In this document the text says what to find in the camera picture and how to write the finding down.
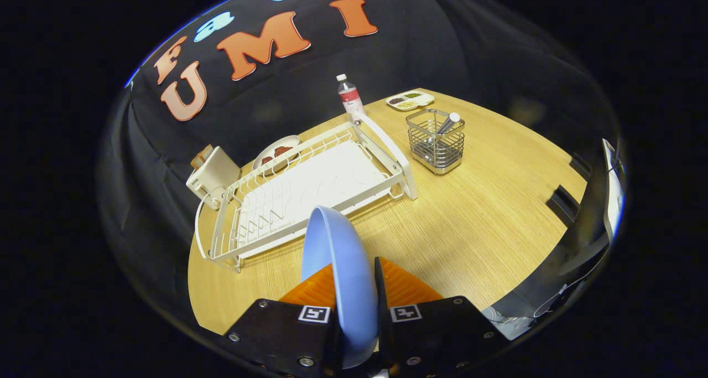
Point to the black backdrop cloth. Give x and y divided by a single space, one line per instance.
420 46

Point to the brown toast slice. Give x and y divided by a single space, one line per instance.
208 150
198 160

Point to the clear plastic water bottle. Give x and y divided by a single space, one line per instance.
349 96

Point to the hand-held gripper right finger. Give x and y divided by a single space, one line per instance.
431 334

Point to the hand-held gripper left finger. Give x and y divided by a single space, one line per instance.
282 334

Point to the blue plate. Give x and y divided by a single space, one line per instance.
343 267

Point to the white toaster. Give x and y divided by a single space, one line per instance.
215 173

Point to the white divided snack dish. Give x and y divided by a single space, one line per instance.
410 101

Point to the beige round plate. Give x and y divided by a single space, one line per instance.
287 143

